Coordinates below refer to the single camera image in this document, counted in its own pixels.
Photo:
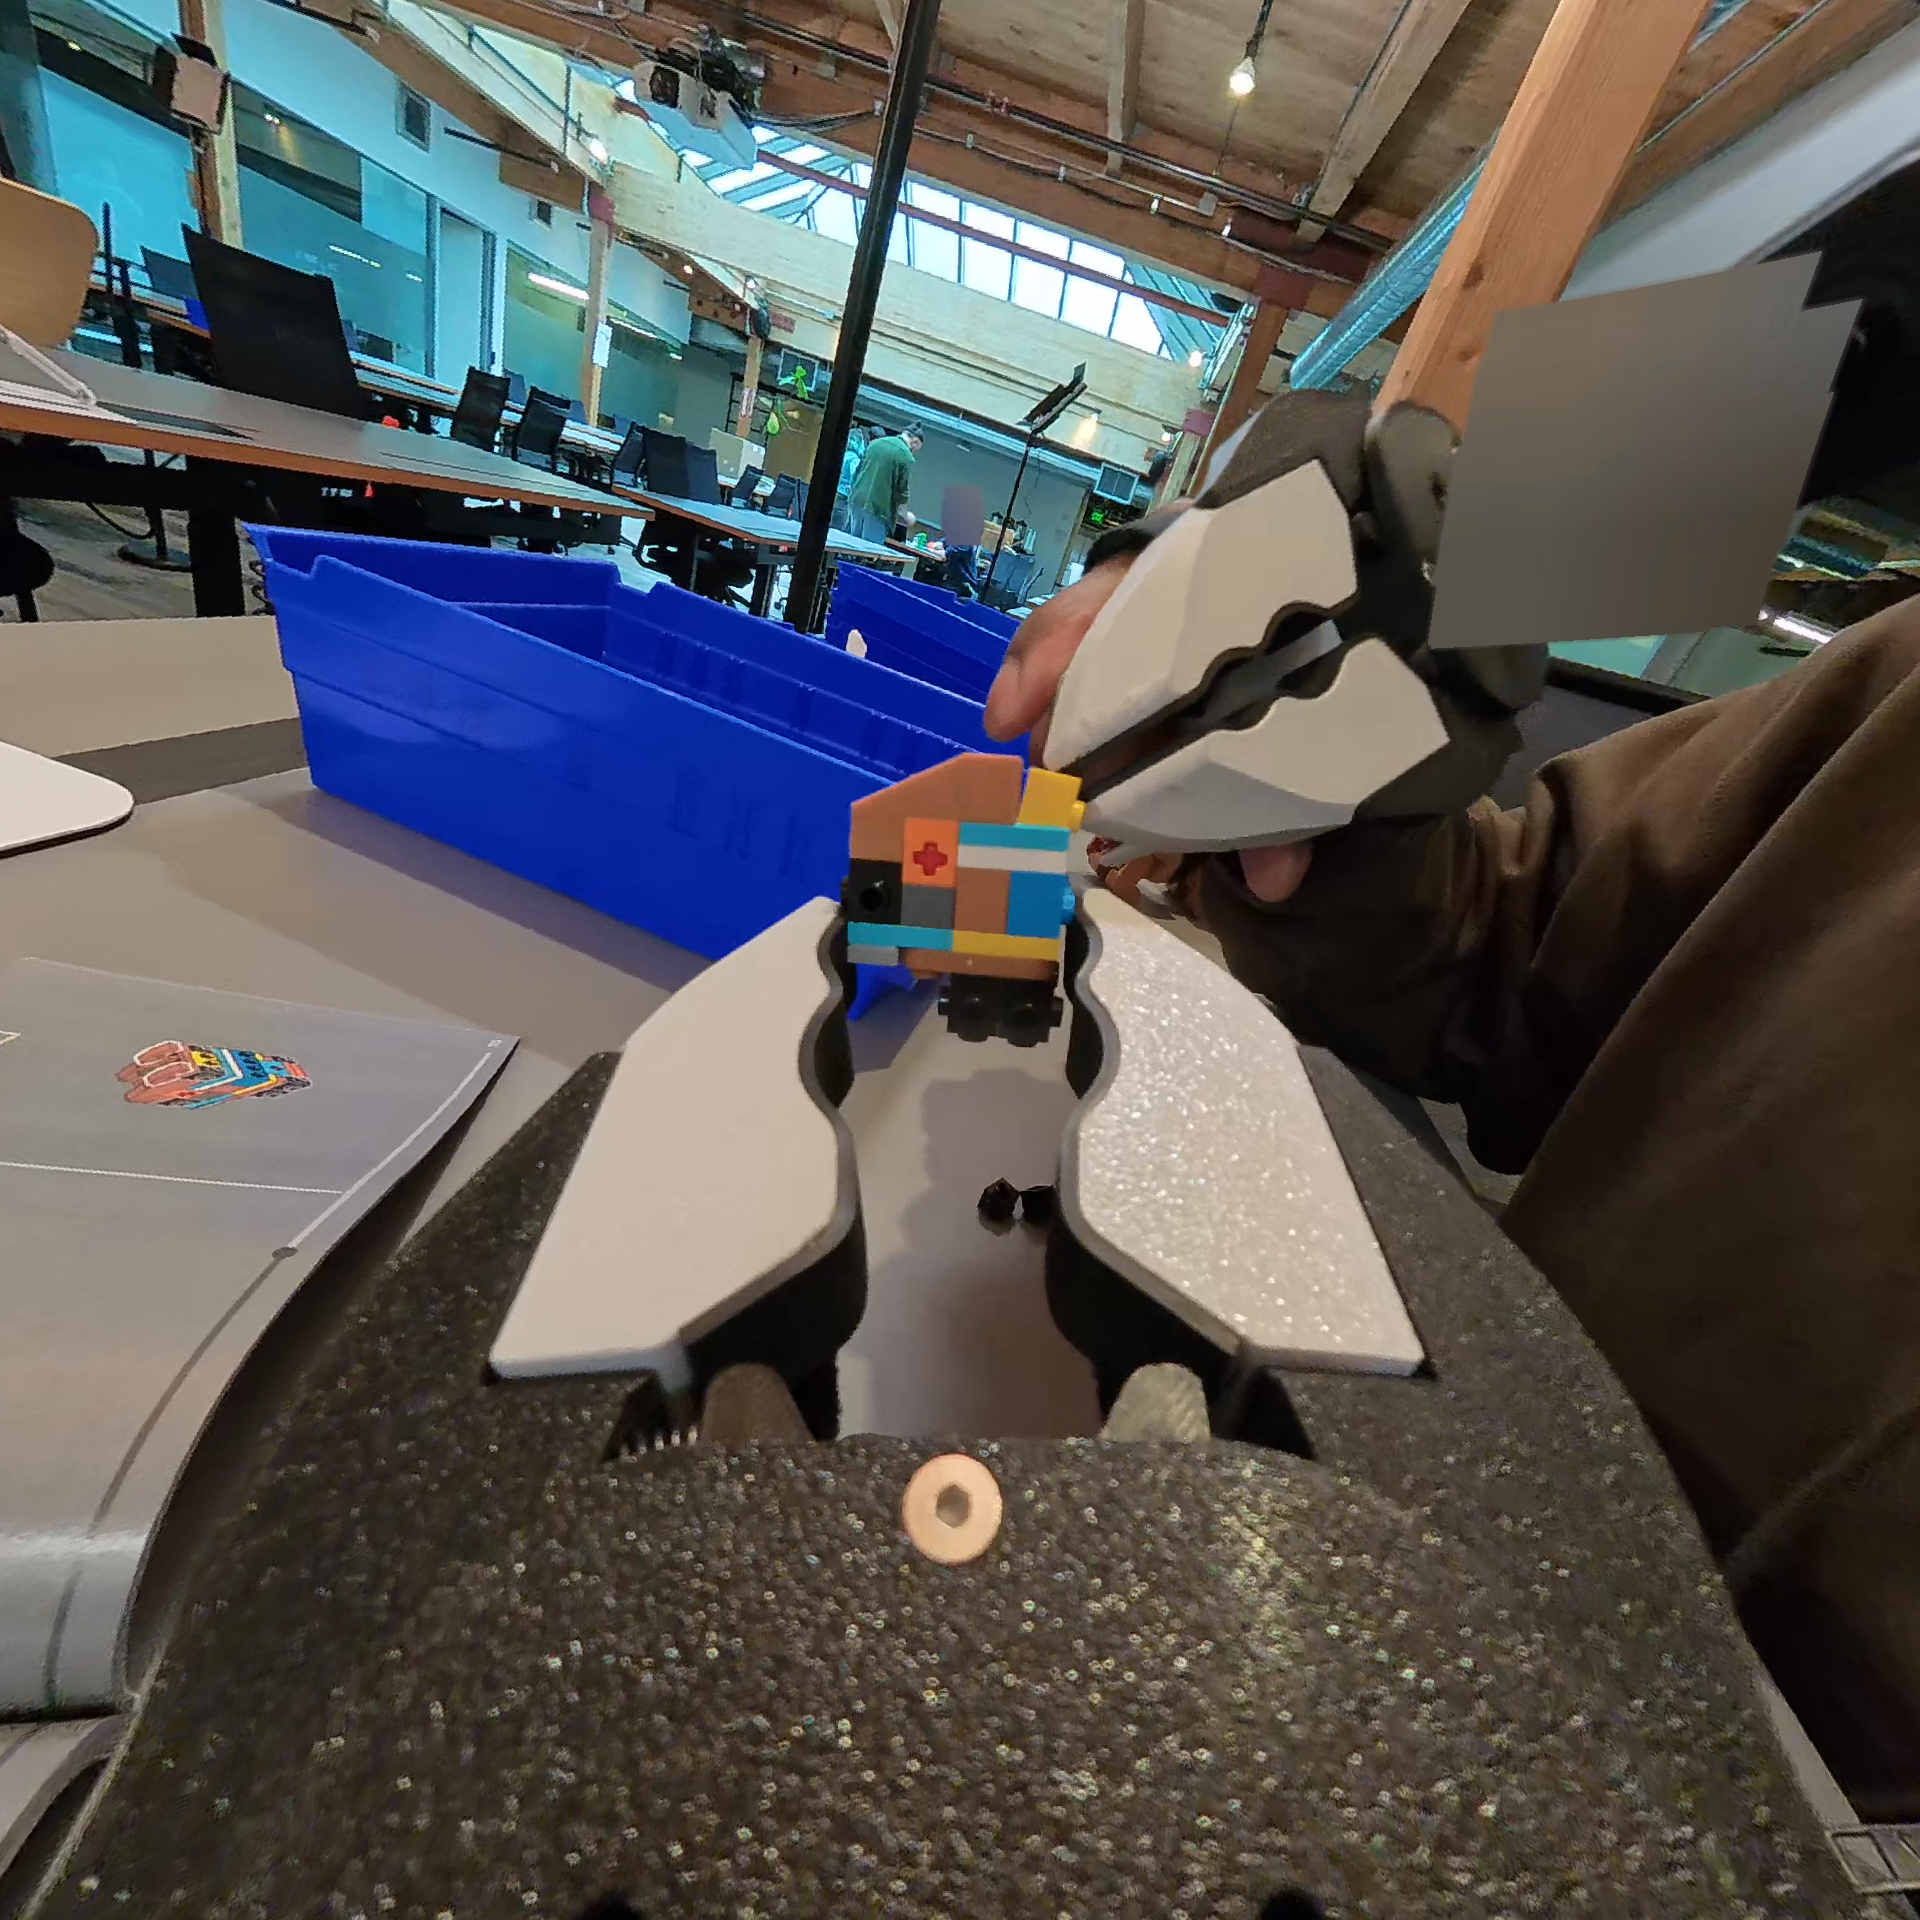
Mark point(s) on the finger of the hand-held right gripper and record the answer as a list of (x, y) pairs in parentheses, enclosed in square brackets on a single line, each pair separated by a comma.
[(1319, 751), (1215, 586)]

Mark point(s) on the black pole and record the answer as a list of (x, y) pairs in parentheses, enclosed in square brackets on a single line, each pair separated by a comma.
[(862, 301)]

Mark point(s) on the white tablet stand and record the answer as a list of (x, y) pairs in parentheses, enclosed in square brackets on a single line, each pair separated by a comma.
[(54, 797)]

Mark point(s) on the yellow toy brick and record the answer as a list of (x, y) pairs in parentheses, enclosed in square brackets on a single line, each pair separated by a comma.
[(1050, 804)]

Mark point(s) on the clear acrylic holder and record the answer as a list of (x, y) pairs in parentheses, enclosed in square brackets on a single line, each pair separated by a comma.
[(38, 376)]

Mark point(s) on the blue plastic bin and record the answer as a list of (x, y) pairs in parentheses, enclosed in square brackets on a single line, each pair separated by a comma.
[(524, 734), (916, 622)]

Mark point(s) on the black office chair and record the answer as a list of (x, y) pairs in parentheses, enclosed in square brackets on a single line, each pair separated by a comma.
[(278, 322)]

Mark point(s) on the grey building instruction booklet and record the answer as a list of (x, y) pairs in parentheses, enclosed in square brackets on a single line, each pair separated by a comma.
[(182, 1277)]

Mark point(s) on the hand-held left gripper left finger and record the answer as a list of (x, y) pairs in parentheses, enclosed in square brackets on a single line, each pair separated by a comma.
[(676, 1185)]

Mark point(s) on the rounded wooden panel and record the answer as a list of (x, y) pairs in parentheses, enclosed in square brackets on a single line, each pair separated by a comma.
[(44, 248)]

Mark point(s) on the silver ventilation duct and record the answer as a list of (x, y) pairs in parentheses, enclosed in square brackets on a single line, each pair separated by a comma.
[(1359, 301)]

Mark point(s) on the small multicoloured brick model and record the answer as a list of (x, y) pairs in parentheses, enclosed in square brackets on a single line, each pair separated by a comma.
[(960, 902)]

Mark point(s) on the person's right forearm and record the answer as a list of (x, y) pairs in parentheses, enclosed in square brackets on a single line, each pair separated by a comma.
[(1652, 930)]

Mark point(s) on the person's right hand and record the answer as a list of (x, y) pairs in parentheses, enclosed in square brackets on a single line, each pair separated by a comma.
[(1036, 662)]

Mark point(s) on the background office desk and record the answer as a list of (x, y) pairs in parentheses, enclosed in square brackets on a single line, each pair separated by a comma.
[(750, 524), (301, 437)]

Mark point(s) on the grey desk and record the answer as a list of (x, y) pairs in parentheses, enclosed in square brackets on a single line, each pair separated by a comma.
[(376, 902)]

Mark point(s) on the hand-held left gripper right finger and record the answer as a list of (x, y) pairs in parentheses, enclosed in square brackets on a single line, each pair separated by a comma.
[(1244, 1200)]

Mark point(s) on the ceiling projector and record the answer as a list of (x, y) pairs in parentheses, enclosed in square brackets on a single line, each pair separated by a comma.
[(698, 98)]

